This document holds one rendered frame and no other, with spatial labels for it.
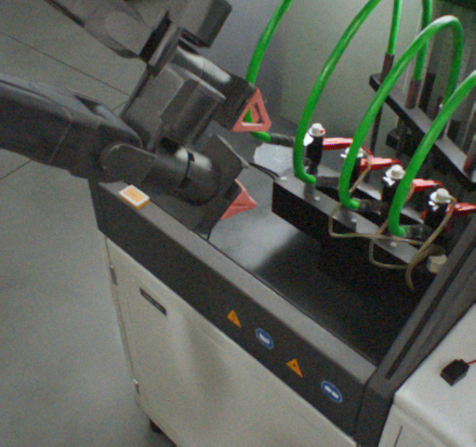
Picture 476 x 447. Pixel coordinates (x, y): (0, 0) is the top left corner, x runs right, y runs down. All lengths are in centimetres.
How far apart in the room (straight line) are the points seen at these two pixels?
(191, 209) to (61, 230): 182
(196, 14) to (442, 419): 60
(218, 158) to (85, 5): 26
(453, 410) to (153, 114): 55
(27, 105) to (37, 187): 220
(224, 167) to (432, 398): 42
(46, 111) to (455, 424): 63
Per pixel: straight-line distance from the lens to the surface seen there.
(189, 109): 63
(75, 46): 365
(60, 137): 55
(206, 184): 68
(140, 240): 120
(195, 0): 81
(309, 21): 140
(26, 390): 211
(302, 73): 147
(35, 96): 54
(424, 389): 91
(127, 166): 60
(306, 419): 113
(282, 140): 100
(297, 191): 113
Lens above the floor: 174
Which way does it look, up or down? 44 degrees down
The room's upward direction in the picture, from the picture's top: straight up
